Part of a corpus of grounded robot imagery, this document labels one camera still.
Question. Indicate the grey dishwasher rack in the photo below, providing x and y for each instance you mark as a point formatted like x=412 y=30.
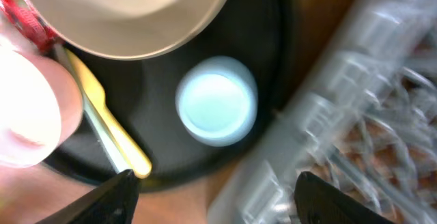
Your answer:
x=364 y=121

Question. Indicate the yellow plastic knife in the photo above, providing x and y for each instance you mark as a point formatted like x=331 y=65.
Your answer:
x=131 y=152

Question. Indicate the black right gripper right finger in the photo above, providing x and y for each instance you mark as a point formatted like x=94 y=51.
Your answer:
x=318 y=202

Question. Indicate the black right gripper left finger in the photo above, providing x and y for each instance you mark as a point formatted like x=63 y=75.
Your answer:
x=113 y=202

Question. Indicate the pink cup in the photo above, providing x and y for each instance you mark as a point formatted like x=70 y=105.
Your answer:
x=41 y=105

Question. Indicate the black round tray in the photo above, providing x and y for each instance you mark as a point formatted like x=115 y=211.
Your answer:
x=142 y=94

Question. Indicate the red snack wrapper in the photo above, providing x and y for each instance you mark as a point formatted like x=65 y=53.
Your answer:
x=25 y=18

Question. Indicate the beige bowl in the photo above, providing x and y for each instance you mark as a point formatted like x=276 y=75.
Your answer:
x=127 y=29

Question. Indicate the light blue cup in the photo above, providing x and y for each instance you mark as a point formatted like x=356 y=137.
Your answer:
x=217 y=101

